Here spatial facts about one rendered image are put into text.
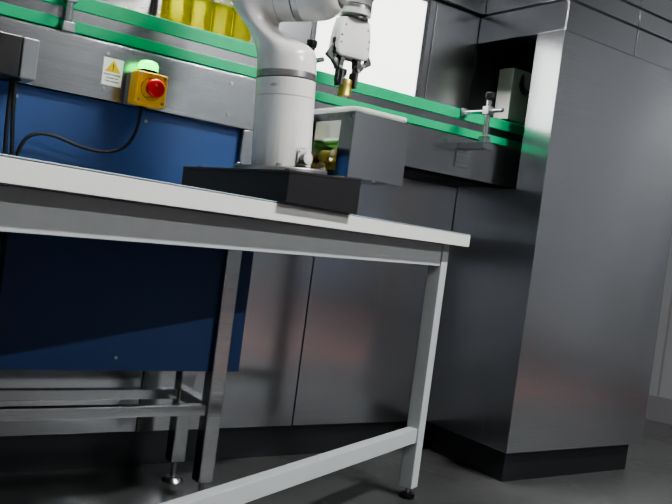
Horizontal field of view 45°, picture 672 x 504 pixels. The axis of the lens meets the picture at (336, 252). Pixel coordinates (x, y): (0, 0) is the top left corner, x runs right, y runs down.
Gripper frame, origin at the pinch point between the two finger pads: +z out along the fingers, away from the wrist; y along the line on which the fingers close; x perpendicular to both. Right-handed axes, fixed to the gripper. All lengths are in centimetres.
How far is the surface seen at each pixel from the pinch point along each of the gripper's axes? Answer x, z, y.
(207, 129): -2.6, 19.0, 34.7
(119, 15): -2, -2, 59
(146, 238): 55, 43, 66
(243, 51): -2.9, -1.0, 28.0
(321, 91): -13.9, 1.9, -1.4
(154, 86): 10, 14, 53
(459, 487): 1, 110, -58
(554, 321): 1, 58, -88
